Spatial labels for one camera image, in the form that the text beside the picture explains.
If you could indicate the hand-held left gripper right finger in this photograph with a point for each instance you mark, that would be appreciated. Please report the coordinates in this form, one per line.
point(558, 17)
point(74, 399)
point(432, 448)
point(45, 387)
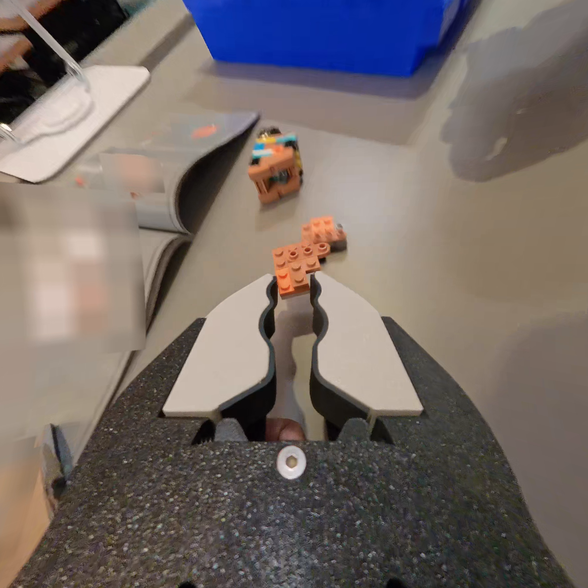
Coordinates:
point(363, 358)

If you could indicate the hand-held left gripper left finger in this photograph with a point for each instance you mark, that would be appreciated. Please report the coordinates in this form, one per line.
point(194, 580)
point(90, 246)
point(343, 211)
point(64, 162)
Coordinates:
point(229, 353)

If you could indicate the orange brick plate assembly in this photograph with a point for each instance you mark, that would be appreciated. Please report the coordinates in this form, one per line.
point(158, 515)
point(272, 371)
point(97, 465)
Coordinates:
point(296, 266)

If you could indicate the multicoloured brick model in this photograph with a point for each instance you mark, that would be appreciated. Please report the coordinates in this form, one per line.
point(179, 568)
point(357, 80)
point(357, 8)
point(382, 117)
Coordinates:
point(273, 170)

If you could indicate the large blue plastic bin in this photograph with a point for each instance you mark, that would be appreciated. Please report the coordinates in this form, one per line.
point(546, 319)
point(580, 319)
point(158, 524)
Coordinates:
point(321, 32)

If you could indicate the orange and grey brick assembly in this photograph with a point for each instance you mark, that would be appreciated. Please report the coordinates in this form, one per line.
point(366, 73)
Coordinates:
point(324, 232)

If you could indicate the brick instruction booklet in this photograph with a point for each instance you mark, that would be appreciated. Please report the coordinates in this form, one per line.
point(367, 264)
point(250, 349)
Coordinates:
point(202, 151)

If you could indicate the white tablet stand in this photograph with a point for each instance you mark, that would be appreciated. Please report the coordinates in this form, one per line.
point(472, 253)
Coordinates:
point(105, 96)

